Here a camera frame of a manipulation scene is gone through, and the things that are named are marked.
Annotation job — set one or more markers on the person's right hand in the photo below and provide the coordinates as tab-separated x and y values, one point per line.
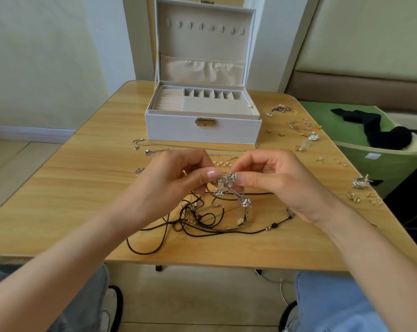
284	179

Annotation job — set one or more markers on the person's left hand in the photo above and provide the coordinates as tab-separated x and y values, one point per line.
170	186

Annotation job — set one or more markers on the small earrings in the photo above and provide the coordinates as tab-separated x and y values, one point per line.
281	108

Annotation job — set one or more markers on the white jewelry box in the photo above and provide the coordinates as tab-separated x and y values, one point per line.
201	38

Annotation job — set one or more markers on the person's right forearm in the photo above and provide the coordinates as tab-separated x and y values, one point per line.
378	269

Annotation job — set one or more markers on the person's left forearm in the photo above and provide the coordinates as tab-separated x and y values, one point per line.
53	276

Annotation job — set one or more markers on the black cloth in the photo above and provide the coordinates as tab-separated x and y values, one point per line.
381	131

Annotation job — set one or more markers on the beige padded wall panel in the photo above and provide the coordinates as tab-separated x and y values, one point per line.
364	38

